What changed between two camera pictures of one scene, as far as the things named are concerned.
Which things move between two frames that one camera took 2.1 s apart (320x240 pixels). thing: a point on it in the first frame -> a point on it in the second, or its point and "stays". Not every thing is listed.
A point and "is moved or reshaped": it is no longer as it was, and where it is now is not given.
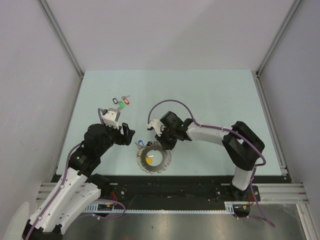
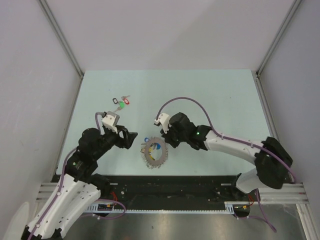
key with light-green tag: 121,105 stays
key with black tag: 115,100 stays
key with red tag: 126,101 stays
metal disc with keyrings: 141,155 is moved or reshaped
